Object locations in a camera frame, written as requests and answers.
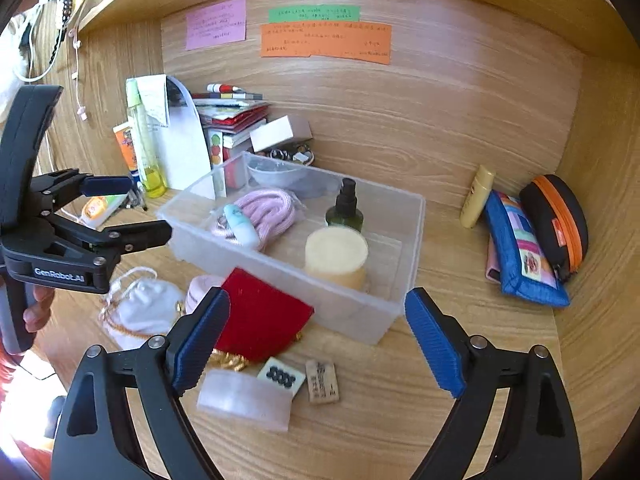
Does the orange standing tube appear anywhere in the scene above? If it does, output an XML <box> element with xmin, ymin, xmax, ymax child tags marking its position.
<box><xmin>112</xmin><ymin>122</ymin><xmax>141</xmax><ymax>181</ymax></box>

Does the white paper bag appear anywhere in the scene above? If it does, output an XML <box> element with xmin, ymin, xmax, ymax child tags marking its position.
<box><xmin>150</xmin><ymin>75</ymin><xmax>213</xmax><ymax>191</ymax></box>

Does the white drawstring pouch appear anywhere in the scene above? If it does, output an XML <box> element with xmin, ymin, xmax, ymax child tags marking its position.
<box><xmin>100</xmin><ymin>267</ymin><xmax>187</xmax><ymax>351</ymax></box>

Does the yellow-green spray bottle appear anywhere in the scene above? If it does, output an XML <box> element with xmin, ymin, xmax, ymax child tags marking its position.
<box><xmin>125</xmin><ymin>78</ymin><xmax>168</xmax><ymax>199</ymax></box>

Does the white orange tube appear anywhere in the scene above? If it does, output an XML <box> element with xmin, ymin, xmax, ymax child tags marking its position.
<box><xmin>75</xmin><ymin>192</ymin><xmax>128</xmax><ymax>228</ymax></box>

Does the grey bowl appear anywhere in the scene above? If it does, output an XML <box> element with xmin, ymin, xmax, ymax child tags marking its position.
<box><xmin>247</xmin><ymin>157</ymin><xmax>306</xmax><ymax>188</ymax></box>

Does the yellow tube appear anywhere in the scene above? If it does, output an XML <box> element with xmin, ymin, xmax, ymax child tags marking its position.
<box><xmin>459</xmin><ymin>165</ymin><xmax>497</xmax><ymax>229</ymax></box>

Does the translucent plastic case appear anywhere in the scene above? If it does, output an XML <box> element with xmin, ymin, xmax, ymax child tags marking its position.
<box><xmin>196</xmin><ymin>369</ymin><xmax>296</xmax><ymax>432</ymax></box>

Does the wooden tile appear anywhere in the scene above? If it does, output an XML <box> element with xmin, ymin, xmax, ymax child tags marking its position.
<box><xmin>305</xmin><ymin>358</ymin><xmax>342</xmax><ymax>404</ymax></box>

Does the stack of books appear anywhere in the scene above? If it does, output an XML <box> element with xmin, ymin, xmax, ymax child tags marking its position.
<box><xmin>190</xmin><ymin>91</ymin><xmax>273</xmax><ymax>166</ymax></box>

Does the pink flat case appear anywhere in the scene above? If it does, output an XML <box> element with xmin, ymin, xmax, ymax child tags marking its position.
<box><xmin>485</xmin><ymin>235</ymin><xmax>502</xmax><ymax>283</ymax></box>

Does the black orange zip case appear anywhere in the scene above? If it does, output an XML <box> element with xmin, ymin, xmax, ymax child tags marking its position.
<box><xmin>518</xmin><ymin>175</ymin><xmax>590</xmax><ymax>281</ymax></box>

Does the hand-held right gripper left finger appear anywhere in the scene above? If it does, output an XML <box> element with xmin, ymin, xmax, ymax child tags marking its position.
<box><xmin>50</xmin><ymin>287</ymin><xmax>232</xmax><ymax>480</ymax></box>

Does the pink paper note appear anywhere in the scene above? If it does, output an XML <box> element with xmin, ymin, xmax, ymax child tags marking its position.
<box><xmin>185</xmin><ymin>0</ymin><xmax>247</xmax><ymax>52</ymax></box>

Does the green paper note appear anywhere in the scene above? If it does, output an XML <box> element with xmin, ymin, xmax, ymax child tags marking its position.
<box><xmin>267</xmin><ymin>5</ymin><xmax>362</xmax><ymax>24</ymax></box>

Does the blue patchwork pouch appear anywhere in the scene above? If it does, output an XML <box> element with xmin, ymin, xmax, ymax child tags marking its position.
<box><xmin>482</xmin><ymin>191</ymin><xmax>571</xmax><ymax>308</ymax></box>

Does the red velvet pouch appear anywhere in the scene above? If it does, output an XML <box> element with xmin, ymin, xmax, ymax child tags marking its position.
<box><xmin>210</xmin><ymin>267</ymin><xmax>316</xmax><ymax>372</ymax></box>

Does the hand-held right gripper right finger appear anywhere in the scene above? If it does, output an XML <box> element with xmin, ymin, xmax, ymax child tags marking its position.
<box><xmin>405</xmin><ymin>288</ymin><xmax>584</xmax><ymax>480</ymax></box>

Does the clear plastic storage bin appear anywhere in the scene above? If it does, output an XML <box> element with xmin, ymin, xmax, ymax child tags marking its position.
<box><xmin>156</xmin><ymin>150</ymin><xmax>427</xmax><ymax>347</ymax></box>

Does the white paper slip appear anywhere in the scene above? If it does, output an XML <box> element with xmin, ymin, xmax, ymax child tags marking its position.
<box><xmin>136</xmin><ymin>74</ymin><xmax>170</xmax><ymax>127</ymax></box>

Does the dark green spray bottle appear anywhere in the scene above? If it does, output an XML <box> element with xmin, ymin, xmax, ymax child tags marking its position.
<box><xmin>325</xmin><ymin>178</ymin><xmax>365</xmax><ymax>233</ymax></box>

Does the person's left hand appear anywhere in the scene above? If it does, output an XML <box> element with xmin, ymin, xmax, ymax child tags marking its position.
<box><xmin>22</xmin><ymin>285</ymin><xmax>51</xmax><ymax>333</ymax></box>

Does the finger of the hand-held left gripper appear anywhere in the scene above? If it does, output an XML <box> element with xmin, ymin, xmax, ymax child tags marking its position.
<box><xmin>31</xmin><ymin>170</ymin><xmax>134</xmax><ymax>214</ymax></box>
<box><xmin>49</xmin><ymin>215</ymin><xmax>174</xmax><ymax>257</ymax></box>

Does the white box with coloured dots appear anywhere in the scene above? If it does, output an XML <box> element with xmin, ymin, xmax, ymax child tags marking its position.
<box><xmin>206</xmin><ymin>130</ymin><xmax>232</xmax><ymax>169</ymax></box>

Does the white cardboard box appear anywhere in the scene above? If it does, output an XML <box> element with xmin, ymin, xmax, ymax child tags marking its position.
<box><xmin>249</xmin><ymin>115</ymin><xmax>313</xmax><ymax>153</ymax></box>

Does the orange paper note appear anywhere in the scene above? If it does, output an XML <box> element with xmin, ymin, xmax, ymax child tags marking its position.
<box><xmin>259</xmin><ymin>22</ymin><xmax>392</xmax><ymax>67</ymax></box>

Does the white hanging cable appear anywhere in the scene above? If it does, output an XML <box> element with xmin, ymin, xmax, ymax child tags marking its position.
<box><xmin>15</xmin><ymin>0</ymin><xmax>66</xmax><ymax>82</ymax></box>

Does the white mahjong tile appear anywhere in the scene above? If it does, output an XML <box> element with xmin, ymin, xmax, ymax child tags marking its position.
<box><xmin>256</xmin><ymin>356</ymin><xmax>307</xmax><ymax>391</ymax></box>

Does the light blue small bottle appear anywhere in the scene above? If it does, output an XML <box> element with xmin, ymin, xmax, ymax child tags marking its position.
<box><xmin>223</xmin><ymin>204</ymin><xmax>261</xmax><ymax>249</ymax></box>

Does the wooden desktop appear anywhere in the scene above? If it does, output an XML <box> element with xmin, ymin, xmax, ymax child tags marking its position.
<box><xmin>30</xmin><ymin>150</ymin><xmax>586</xmax><ymax>480</ymax></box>

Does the round cream jar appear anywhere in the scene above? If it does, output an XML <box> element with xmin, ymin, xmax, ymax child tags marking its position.
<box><xmin>304</xmin><ymin>226</ymin><xmax>370</xmax><ymax>291</ymax></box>

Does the dish of small trinkets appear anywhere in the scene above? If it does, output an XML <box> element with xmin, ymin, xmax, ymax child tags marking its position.
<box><xmin>255</xmin><ymin>142</ymin><xmax>316</xmax><ymax>167</ymax></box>

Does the pale pink earphone cable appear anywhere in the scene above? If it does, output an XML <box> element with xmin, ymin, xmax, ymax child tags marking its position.
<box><xmin>67</xmin><ymin>0</ymin><xmax>93</xmax><ymax>122</ymax></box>

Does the pink coiled rope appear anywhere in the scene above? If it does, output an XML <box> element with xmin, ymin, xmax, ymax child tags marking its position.
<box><xmin>210</xmin><ymin>187</ymin><xmax>306</xmax><ymax>253</ymax></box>

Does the black studded headband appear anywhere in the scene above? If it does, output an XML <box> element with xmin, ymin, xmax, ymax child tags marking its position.
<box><xmin>50</xmin><ymin>0</ymin><xmax>75</xmax><ymax>61</ymax></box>

